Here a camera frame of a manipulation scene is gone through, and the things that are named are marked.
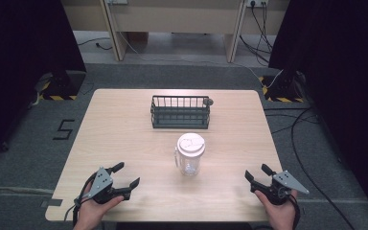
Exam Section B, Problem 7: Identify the person's right hand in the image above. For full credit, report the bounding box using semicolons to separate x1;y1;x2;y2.
254;189;299;230

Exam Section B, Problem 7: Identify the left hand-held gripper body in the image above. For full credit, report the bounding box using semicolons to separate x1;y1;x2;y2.
81;166;132;205

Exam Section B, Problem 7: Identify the person's left hand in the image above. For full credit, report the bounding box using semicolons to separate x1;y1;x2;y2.
72;181;125;230

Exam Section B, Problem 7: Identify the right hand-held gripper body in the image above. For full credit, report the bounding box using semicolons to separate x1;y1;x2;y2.
250;170;311;206

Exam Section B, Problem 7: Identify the clear glass jar white lid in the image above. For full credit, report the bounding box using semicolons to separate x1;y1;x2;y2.
173;132;206;176

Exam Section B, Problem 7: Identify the white wall socket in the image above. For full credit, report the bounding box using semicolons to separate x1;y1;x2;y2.
246;0;269;8

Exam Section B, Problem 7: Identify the black stand base striped tape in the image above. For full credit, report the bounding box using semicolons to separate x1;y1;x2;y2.
34;70;87;102
258;70;309;104

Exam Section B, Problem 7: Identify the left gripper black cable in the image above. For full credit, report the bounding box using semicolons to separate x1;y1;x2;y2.
63;172;98;228

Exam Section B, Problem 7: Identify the beige wooden desk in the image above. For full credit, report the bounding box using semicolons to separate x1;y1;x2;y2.
60;0;291;63

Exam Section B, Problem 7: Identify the black wire basket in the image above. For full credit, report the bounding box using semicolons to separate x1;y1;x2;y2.
149;95;215;130

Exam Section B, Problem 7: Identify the bundle of black cables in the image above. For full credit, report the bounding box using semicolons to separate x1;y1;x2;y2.
239;2;274;67

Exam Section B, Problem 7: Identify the black floor cable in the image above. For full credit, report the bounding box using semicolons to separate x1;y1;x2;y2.
77;37;113;52
263;106;357;230

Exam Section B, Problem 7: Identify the black curtain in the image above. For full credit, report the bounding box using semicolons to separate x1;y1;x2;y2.
267;0;368;221
0;0;87;164

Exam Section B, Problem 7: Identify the grey tape strip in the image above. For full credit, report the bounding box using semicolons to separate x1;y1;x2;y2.
40;198;64;208

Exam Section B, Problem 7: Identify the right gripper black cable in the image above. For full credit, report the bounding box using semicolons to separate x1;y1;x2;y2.
287;193;302;230

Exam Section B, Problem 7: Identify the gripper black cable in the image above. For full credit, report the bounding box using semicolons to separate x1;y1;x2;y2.
287;193;302;230
63;172;98;228

